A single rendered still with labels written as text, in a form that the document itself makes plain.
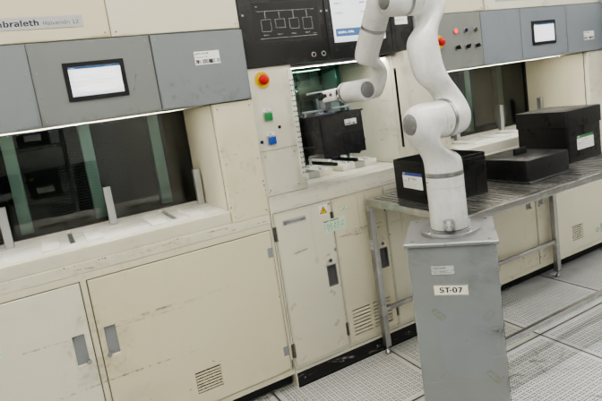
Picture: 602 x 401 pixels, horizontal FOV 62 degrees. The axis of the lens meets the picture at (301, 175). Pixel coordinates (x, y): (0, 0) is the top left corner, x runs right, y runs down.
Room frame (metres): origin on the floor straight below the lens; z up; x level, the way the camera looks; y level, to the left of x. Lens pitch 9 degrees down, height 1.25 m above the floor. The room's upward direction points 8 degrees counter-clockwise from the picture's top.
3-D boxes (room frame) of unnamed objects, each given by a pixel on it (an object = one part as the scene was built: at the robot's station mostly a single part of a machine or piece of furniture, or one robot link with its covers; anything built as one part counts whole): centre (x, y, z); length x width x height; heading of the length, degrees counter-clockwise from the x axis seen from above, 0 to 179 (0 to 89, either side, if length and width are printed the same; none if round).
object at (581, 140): (2.54, -1.33, 0.89); 0.29 x 0.29 x 0.25; 29
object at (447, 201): (1.59, -0.46, 0.85); 0.19 x 0.19 x 0.18
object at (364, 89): (1.97, -0.27, 1.25); 0.13 x 0.09 x 0.08; 27
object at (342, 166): (2.60, -0.26, 0.89); 0.22 x 0.21 x 0.04; 27
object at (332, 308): (2.64, -0.05, 0.98); 0.95 x 0.88 x 1.95; 27
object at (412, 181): (2.11, -0.58, 0.85); 0.28 x 0.28 x 0.17; 22
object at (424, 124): (1.58, -0.43, 1.07); 0.19 x 0.12 x 0.24; 117
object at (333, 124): (2.19, -0.15, 1.11); 0.24 x 0.20 x 0.32; 117
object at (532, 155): (2.25, -1.00, 0.83); 0.29 x 0.29 x 0.13; 29
